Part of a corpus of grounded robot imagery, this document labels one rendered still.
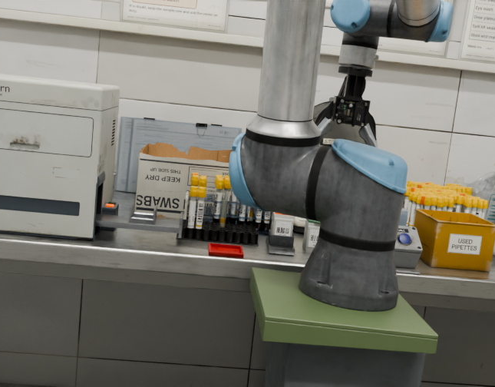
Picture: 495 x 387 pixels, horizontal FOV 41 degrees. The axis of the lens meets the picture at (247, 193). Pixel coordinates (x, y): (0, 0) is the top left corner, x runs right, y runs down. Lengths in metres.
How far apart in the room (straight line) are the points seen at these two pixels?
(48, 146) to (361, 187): 0.63
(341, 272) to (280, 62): 0.32
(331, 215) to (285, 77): 0.21
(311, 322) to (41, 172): 0.65
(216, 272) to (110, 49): 0.86
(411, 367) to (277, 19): 0.53
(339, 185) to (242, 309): 1.13
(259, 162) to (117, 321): 1.16
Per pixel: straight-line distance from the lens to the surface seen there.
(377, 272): 1.00
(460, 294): 1.42
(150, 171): 1.61
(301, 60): 0.99
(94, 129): 1.31
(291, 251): 1.37
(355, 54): 1.41
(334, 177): 0.98
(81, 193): 1.33
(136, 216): 1.40
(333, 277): 0.99
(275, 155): 0.99
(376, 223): 0.98
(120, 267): 1.31
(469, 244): 1.47
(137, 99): 1.94
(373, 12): 1.31
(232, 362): 2.11
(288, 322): 0.90
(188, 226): 1.42
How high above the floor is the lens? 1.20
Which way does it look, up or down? 9 degrees down
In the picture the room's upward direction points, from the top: 6 degrees clockwise
